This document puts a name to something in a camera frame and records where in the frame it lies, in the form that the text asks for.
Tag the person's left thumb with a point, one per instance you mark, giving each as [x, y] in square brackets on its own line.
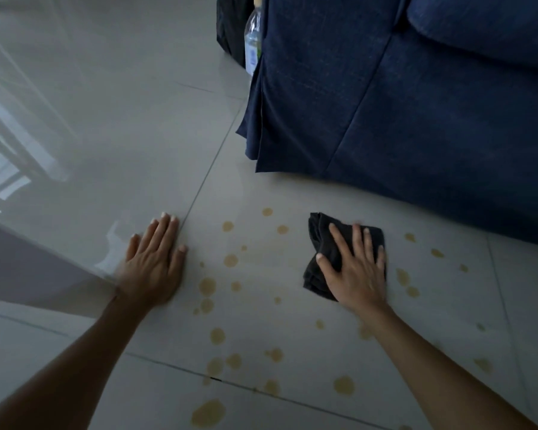
[177, 266]

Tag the dark blue sofa cushion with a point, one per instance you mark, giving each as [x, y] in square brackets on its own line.
[488, 26]

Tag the dark blue fabric sofa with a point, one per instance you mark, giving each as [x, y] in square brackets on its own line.
[385, 120]

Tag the person's right middle finger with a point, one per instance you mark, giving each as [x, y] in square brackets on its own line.
[358, 244]

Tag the black cleaning cloth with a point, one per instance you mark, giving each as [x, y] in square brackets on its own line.
[323, 244]

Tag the person's right thumb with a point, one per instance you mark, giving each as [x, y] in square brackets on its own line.
[328, 270]

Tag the person's right forearm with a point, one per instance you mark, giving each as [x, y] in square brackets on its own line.
[430, 376]

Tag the person's left hand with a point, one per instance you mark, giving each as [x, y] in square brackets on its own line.
[148, 275]

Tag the person's left forearm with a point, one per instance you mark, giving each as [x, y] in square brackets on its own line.
[71, 367]

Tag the black bag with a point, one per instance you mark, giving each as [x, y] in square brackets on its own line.
[233, 22]

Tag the person's right little finger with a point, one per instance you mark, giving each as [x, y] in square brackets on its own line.
[381, 261]

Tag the person's right hand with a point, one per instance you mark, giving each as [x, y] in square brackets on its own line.
[358, 282]

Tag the person's left little finger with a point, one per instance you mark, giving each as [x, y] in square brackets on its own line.
[132, 249]

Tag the person's left middle finger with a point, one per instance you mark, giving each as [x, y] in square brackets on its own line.
[158, 235]

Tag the brown liquid spill drops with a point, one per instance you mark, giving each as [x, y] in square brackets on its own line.
[207, 286]

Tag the clear plastic water bottle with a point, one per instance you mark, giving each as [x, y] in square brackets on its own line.
[253, 44]

